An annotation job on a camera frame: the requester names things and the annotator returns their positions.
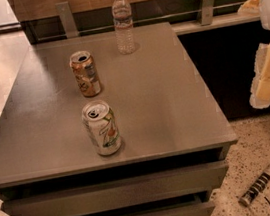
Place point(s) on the orange soda can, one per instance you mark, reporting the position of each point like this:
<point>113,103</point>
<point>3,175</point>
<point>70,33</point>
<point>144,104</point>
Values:
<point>83,67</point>

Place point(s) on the upper grey drawer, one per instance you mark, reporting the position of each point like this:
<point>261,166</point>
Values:
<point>121,193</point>

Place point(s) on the clear plastic water bottle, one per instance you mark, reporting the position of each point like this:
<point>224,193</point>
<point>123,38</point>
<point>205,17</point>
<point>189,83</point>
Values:
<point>123,21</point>

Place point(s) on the white green soda can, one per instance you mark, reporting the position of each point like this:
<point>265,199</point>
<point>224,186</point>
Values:
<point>99,120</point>

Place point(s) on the wooden wall shelf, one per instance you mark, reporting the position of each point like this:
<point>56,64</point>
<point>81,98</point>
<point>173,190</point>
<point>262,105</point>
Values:
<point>40,21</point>

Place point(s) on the left metal bracket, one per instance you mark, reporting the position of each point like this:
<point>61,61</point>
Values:
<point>67,19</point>

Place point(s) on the grey drawer cabinet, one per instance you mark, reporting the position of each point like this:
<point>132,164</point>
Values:
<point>165,114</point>

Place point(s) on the white power strip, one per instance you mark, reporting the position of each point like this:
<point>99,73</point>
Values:
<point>256,188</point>

